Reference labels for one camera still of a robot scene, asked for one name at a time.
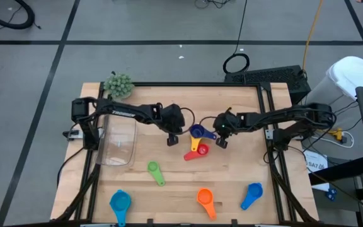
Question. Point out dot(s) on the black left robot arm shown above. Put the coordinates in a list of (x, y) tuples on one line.
[(121, 112)]

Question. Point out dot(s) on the green potted plant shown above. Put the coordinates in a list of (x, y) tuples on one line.
[(118, 85)]

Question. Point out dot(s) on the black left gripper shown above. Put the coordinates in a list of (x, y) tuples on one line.
[(173, 119)]

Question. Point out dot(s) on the clear plastic basket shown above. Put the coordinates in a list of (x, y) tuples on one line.
[(118, 148)]

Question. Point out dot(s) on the dark blue measuring cup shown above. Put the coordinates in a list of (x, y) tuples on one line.
[(197, 130)]

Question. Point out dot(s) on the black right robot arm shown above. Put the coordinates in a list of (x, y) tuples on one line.
[(279, 115)]

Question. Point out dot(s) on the yellow power plug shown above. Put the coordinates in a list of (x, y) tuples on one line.
[(336, 134)]

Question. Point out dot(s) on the white paper label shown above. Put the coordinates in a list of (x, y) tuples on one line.
[(315, 159)]

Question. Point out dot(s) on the orange measuring cup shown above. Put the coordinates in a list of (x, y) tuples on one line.
[(205, 196)]

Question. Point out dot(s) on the black table frame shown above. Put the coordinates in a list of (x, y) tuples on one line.
[(200, 84)]

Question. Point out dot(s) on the yellow measuring cup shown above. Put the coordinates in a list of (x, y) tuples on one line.
[(195, 145)]

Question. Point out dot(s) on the white trash bin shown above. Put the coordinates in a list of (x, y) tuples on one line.
[(351, 75)]

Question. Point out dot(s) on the red measuring cup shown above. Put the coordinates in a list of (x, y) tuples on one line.
[(203, 150)]

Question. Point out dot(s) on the teal measuring cup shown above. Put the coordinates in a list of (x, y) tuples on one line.
[(120, 201)]

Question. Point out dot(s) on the green measuring cup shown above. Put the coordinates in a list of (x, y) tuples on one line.
[(153, 166)]

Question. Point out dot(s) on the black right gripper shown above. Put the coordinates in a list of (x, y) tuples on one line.
[(227, 124)]

